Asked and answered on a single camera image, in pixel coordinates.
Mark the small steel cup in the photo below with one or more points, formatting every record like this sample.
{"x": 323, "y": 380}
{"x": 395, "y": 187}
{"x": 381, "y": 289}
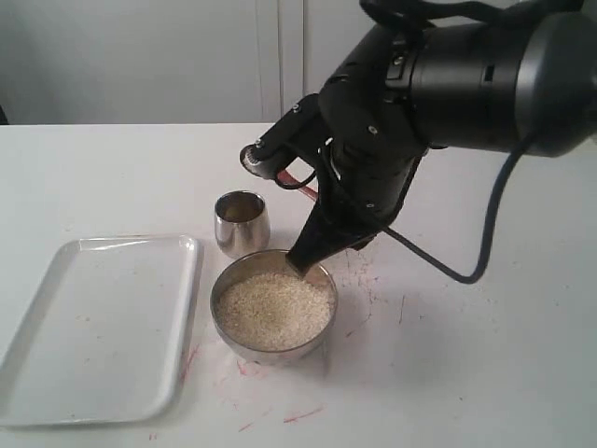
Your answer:
{"x": 242, "y": 224}

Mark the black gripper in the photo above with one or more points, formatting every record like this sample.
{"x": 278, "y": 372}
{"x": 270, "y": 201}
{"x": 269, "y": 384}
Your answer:
{"x": 374, "y": 150}

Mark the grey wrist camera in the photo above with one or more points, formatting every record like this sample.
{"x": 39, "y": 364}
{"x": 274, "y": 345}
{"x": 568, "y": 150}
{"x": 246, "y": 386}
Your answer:
{"x": 298, "y": 134}

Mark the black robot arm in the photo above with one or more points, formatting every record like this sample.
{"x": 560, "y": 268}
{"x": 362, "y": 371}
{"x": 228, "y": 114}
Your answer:
{"x": 520, "y": 80}

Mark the white cabinet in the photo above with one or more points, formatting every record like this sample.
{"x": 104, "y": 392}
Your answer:
{"x": 98, "y": 62}

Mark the brown wooden spoon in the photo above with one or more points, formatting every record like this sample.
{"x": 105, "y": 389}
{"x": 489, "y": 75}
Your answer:
{"x": 286, "y": 181}

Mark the steel bowl of rice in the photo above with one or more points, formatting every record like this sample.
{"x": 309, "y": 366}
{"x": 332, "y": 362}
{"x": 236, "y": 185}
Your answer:
{"x": 267, "y": 313}

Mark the white rectangular tray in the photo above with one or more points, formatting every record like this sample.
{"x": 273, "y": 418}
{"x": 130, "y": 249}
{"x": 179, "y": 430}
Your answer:
{"x": 103, "y": 339}

